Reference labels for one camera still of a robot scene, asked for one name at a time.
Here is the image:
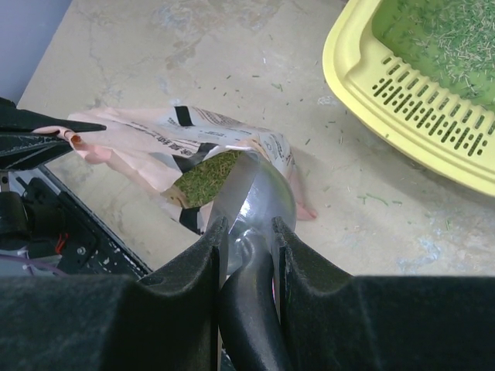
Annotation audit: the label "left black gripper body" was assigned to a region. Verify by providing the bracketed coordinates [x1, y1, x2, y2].
[0, 165, 97, 277]

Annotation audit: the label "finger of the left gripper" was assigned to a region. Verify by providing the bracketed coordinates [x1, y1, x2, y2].
[1, 133, 72, 170]
[1, 97, 107, 134]

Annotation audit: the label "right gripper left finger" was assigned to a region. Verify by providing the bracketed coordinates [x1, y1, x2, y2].
[139, 217, 228, 370]

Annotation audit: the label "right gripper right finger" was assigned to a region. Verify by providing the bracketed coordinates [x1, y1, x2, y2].
[272, 217, 351, 370]

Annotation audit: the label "silver metal scoop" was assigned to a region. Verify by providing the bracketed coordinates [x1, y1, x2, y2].
[210, 151, 296, 370]

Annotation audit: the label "pink cat litter bag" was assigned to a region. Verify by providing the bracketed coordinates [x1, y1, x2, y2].
[58, 106, 317, 234]

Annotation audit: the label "green litter pellets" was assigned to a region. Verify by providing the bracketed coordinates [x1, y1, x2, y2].
[174, 150, 241, 208]

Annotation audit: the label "yellow green litter box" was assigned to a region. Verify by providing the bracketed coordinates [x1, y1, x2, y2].
[322, 1, 494, 196]

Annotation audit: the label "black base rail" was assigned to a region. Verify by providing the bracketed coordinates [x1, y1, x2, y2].
[39, 166, 151, 280]

